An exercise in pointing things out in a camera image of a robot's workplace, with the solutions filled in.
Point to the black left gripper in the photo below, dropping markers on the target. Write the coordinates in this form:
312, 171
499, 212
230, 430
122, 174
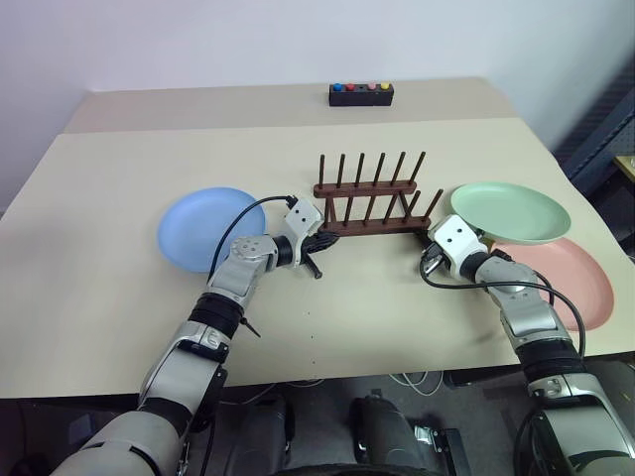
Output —
312, 244

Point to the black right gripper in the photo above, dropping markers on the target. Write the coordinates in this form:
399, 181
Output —
432, 260

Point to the green plate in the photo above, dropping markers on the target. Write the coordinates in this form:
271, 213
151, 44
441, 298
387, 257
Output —
506, 208

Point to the blue plate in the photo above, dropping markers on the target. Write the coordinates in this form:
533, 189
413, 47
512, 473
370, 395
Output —
198, 223

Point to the pink plate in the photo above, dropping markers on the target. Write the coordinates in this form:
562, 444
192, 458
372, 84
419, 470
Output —
580, 277

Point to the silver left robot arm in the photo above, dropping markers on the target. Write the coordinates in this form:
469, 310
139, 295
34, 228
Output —
233, 277

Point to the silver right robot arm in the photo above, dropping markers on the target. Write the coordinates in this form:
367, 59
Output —
526, 307

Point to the brown wooden dish rack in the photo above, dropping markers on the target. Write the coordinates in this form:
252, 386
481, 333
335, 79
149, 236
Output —
364, 189

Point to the black button box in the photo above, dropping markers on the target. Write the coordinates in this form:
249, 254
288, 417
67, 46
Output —
362, 99

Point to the dark rounded shape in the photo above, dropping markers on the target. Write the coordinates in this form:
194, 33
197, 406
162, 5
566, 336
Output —
379, 426

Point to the black metal shelf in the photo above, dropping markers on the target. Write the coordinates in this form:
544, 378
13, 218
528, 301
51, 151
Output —
602, 129

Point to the yellow box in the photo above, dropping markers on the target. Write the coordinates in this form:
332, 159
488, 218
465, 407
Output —
627, 166

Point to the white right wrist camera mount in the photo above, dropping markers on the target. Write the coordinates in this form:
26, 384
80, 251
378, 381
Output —
459, 243

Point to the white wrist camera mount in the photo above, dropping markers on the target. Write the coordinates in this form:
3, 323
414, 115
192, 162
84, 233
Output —
459, 243
305, 215

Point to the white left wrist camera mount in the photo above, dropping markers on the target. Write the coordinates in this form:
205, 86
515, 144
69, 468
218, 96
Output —
305, 215

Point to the silver metal bracket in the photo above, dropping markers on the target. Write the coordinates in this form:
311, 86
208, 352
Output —
429, 436

